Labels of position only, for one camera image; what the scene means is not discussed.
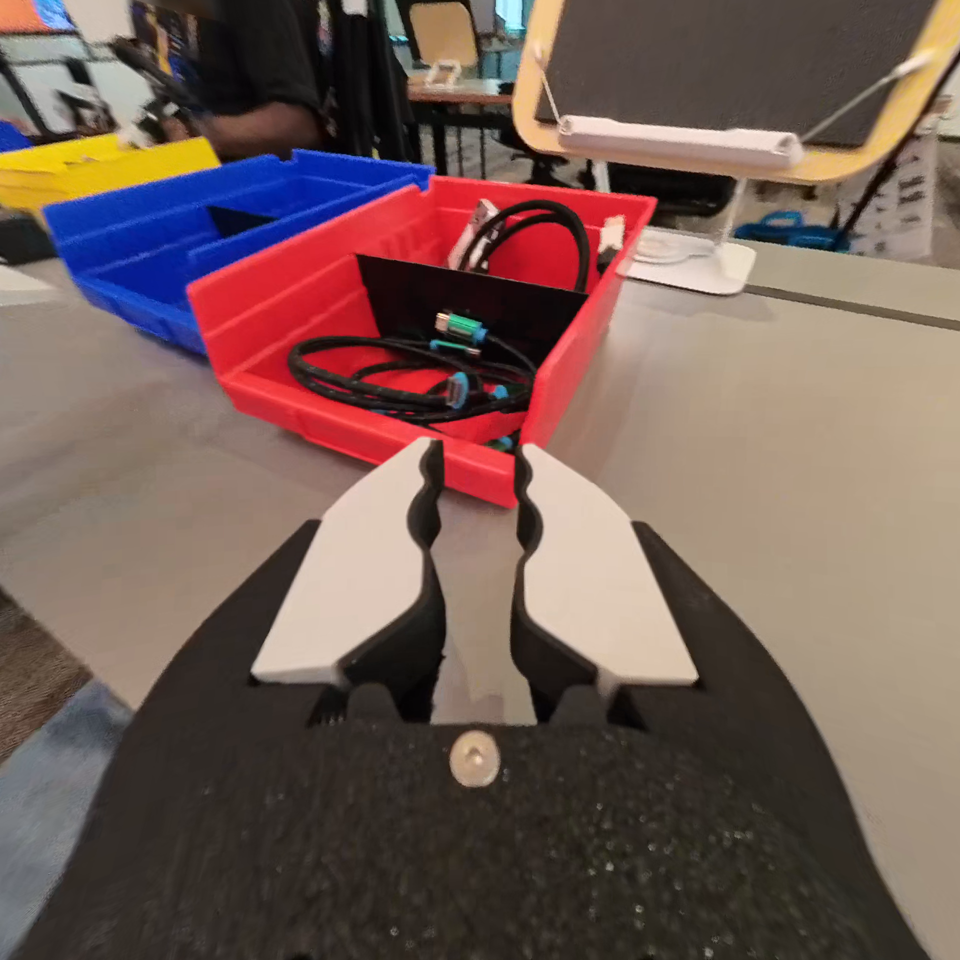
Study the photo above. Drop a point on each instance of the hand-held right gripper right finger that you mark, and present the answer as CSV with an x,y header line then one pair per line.
x,y
607,592

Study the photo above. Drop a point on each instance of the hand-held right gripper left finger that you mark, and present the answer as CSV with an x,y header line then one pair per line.
x,y
345,592

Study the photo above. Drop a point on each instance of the red plastic bin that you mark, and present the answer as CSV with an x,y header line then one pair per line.
x,y
255,330

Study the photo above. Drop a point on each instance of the black grey adapter hub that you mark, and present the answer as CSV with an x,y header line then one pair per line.
x,y
476,232

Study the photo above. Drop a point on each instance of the blue plastic bin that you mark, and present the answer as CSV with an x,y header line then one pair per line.
x,y
127,247

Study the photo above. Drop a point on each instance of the black divider of red bin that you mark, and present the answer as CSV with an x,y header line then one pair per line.
x,y
420,292

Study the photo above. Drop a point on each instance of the person's denim legs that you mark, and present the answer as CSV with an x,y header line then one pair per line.
x,y
45,810

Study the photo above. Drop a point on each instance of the black divider of blue bin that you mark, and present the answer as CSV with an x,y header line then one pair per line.
x,y
240,221

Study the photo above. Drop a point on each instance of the blue bag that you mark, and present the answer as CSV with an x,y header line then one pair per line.
x,y
787,229

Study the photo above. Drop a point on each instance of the white printed sign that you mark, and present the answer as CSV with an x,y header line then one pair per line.
x,y
892,195

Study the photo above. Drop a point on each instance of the large yellow plastic bin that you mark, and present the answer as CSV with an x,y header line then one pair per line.
x,y
97,169

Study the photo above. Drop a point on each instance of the chair with tan back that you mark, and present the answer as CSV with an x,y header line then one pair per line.
x,y
442,34

